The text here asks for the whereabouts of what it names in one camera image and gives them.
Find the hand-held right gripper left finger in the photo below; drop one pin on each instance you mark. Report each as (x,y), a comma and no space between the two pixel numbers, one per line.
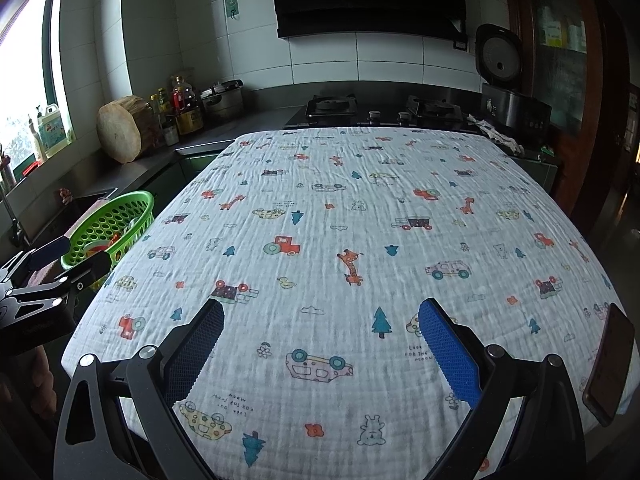
(195,350)

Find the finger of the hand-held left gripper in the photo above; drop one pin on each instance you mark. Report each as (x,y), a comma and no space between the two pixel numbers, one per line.
(85,270)
(50,252)

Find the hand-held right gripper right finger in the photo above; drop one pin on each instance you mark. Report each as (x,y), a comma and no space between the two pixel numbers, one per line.
(450,355)

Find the green plastic basket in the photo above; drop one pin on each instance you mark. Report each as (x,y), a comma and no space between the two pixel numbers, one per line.
(135,220)

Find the person's left hand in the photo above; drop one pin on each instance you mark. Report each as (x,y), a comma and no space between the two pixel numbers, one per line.
(42,385)

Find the kitchen sink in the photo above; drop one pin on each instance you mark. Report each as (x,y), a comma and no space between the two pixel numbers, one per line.
(75,212)

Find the small red toy figure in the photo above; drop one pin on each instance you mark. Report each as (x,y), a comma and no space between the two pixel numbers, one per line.
(65,195)

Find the white pump bottle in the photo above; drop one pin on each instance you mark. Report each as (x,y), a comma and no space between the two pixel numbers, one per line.
(36,140)

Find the detergent bottle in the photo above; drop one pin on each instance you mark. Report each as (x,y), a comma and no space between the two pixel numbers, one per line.
(54,135)

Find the round wooden chopping block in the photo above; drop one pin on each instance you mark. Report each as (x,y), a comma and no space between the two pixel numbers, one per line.
(120,130)

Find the green kitchen cabinet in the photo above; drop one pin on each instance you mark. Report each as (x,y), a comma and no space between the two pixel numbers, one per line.
(197,167)

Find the black smartphone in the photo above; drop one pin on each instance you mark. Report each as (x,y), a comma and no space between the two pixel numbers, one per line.
(607,365)

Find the white printed tablecloth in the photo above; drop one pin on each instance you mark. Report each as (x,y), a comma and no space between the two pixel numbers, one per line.
(350,210)

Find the yellow tin container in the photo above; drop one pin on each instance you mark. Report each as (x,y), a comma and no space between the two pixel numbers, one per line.
(190,122)

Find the yellow-capped sauce bottle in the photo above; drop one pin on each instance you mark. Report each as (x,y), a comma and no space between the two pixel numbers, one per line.
(161,105)

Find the window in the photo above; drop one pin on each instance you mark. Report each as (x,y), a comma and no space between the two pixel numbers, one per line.
(25,60)

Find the cooking oil bottle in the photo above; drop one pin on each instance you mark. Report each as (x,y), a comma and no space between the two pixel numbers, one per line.
(184,92)

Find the steel pressure cooker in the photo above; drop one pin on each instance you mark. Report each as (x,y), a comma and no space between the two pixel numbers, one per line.
(222,102)

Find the white rag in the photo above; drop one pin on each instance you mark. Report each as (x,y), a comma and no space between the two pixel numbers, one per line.
(495,135)

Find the black gas stove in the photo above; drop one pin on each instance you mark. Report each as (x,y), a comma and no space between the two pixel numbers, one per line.
(380,110)

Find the black rice cooker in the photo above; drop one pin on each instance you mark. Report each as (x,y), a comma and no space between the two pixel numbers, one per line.
(505,75)

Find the wooden glass-door cabinet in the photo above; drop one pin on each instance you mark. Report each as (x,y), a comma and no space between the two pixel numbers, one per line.
(565,85)

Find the green wall hook sticker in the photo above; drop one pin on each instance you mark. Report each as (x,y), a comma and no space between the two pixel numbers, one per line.
(232,7)

